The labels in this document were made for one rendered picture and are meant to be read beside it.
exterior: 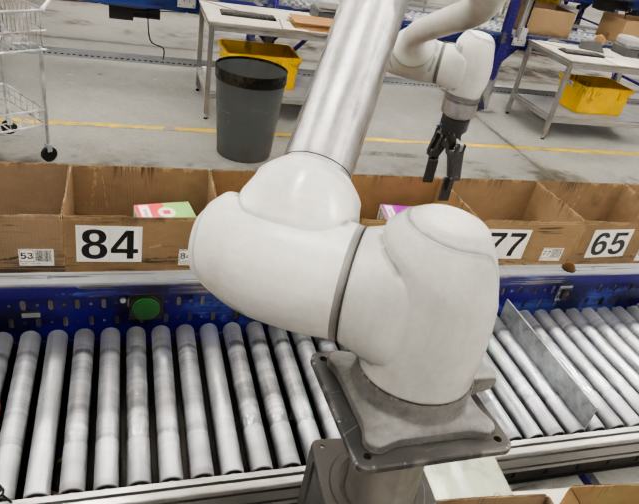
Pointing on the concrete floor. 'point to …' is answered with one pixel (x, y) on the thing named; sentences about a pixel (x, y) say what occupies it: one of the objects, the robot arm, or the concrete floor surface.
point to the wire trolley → (4, 73)
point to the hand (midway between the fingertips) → (436, 184)
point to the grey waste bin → (247, 106)
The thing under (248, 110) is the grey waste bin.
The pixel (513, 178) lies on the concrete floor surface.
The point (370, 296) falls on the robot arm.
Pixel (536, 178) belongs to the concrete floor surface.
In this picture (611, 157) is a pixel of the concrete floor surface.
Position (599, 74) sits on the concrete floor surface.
